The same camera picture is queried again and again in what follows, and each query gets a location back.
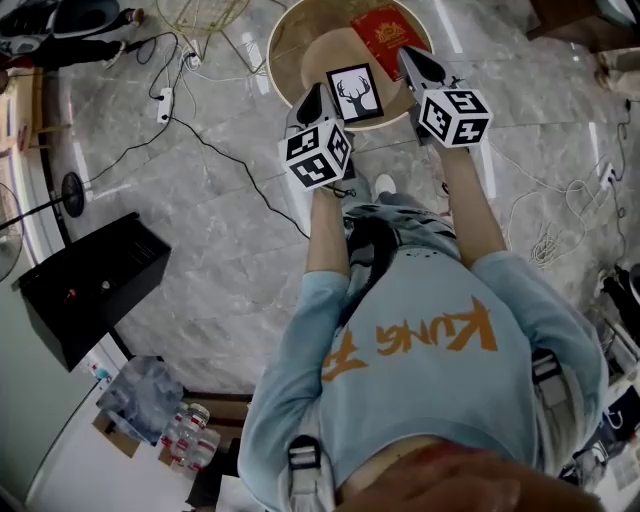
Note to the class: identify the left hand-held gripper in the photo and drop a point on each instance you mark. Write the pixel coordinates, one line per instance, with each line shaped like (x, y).
(315, 157)

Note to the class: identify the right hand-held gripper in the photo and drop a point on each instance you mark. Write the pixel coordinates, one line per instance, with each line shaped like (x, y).
(452, 117)

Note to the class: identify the brown cardboard piece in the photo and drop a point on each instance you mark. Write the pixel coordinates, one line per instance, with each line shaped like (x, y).
(115, 437)

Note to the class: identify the dark wooden cabinet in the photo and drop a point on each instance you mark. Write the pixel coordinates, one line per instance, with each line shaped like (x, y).
(585, 20)

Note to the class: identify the framed deer picture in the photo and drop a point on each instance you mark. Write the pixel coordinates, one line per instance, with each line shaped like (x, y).
(356, 92)

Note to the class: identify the black standing fan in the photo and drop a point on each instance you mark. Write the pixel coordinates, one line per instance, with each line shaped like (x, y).
(76, 195)

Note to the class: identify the light blue sweatshirt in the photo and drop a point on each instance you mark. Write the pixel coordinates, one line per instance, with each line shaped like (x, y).
(425, 390)

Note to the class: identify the white power strip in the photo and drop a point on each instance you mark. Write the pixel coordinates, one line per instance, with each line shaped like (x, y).
(608, 176)
(192, 59)
(165, 105)

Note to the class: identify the clear plastic bag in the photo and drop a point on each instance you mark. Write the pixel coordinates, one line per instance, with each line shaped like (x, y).
(140, 400)

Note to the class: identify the pack of water bottles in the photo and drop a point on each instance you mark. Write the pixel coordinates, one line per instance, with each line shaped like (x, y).
(192, 440)

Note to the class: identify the black pouch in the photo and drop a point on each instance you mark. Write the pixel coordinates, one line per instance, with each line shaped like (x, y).
(372, 250)

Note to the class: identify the round white wooden table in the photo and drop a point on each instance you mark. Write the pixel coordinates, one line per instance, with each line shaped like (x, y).
(320, 50)

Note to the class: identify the person's white shoe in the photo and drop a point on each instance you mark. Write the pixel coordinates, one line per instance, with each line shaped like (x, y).
(385, 184)

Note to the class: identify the person's right forearm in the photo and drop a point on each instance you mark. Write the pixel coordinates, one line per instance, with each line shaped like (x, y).
(472, 210)

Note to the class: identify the black box cabinet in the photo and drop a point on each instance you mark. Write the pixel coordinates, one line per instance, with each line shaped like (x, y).
(90, 290)

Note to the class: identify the red hardcover book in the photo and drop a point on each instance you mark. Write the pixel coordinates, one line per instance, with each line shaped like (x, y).
(385, 35)

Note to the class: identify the person's chin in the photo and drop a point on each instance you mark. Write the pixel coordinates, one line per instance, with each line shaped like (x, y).
(450, 485)

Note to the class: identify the person's left forearm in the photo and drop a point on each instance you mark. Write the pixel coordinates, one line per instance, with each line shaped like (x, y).
(327, 235)

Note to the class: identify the person's jeans legs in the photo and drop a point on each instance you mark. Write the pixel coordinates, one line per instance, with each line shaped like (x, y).
(425, 225)

